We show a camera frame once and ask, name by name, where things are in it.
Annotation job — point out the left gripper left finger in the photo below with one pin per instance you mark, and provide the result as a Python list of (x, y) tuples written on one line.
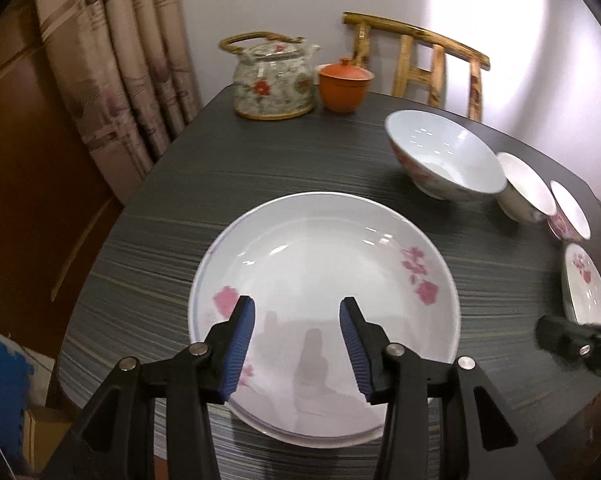
[(113, 436)]

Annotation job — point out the orange lidded tea cup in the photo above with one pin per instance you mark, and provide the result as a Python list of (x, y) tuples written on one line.
[(343, 86)]

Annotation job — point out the yellow box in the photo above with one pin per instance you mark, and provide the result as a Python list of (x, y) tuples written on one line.
[(43, 430)]

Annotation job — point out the small white floral plate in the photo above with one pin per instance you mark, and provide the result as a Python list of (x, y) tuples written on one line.
[(581, 286)]

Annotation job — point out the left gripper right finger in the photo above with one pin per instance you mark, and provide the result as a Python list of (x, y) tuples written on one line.
[(481, 437)]

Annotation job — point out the large white floral plate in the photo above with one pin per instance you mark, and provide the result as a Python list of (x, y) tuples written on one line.
[(298, 257)]

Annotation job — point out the floral ceramic teapot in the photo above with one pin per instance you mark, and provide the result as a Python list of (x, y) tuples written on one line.
[(274, 78)]

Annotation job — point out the blue foam floor mat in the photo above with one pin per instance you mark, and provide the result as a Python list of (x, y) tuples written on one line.
[(15, 372)]

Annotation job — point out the bamboo wooden chair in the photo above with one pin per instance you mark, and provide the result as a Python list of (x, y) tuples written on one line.
[(421, 59)]

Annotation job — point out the brown wooden door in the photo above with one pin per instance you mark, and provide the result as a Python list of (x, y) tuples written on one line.
[(56, 209)]

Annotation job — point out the large white floral bowl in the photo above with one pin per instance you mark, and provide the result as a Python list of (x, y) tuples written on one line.
[(444, 159)]

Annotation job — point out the red patterned small bowl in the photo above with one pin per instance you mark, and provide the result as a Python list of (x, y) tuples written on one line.
[(569, 223)]

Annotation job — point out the beige patterned curtain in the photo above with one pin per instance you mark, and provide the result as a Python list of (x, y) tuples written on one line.
[(125, 75)]

